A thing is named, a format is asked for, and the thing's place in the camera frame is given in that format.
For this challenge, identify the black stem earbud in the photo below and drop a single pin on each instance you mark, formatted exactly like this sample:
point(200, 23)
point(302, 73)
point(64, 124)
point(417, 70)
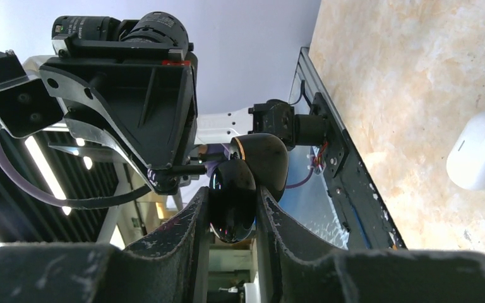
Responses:
point(165, 181)

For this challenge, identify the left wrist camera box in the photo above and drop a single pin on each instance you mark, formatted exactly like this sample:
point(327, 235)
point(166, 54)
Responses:
point(25, 104)

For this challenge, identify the white earbud charging case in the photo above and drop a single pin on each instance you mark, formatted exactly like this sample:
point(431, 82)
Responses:
point(465, 164)

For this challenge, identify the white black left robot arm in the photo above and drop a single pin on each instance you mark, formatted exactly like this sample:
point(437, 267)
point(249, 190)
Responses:
point(273, 117)

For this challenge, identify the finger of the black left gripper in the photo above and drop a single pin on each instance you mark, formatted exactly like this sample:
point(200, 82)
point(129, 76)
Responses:
point(153, 108)
point(104, 146)

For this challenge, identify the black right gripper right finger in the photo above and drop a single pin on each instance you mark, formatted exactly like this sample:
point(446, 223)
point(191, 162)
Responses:
point(295, 265)

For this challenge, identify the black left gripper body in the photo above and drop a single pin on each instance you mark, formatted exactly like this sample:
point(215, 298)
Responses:
point(78, 54)

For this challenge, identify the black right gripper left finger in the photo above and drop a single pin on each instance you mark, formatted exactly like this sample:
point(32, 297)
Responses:
point(168, 265)

